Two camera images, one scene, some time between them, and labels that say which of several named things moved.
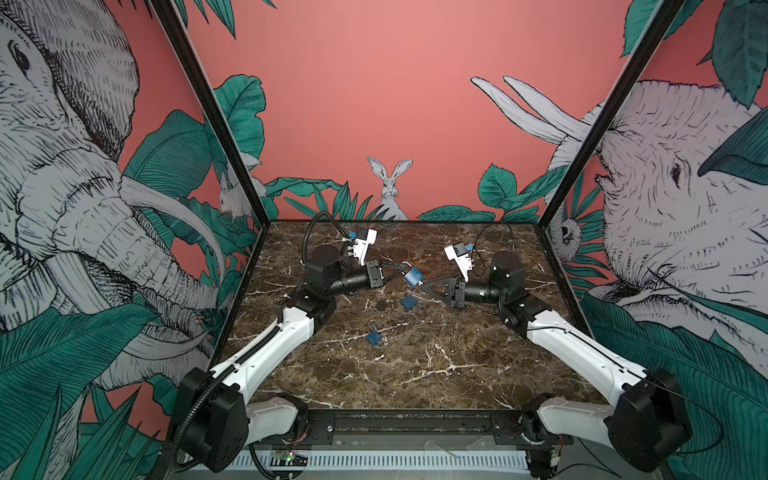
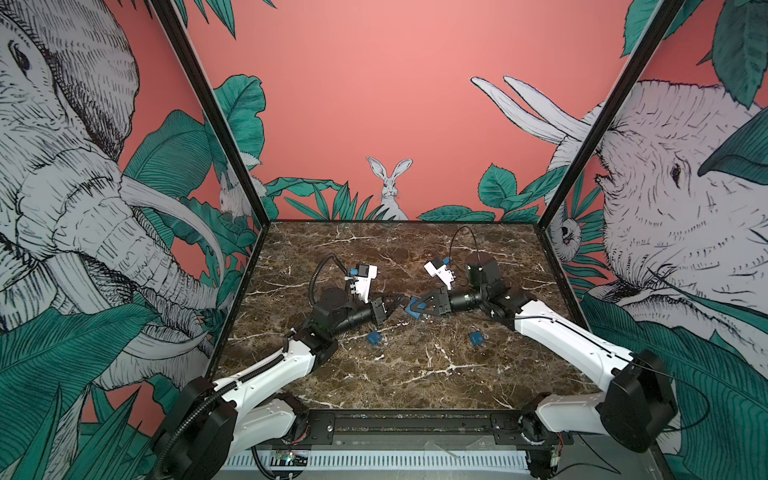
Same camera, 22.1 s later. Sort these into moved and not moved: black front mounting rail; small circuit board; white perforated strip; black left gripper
Moved: black left gripper
Not moved: white perforated strip; small circuit board; black front mounting rail
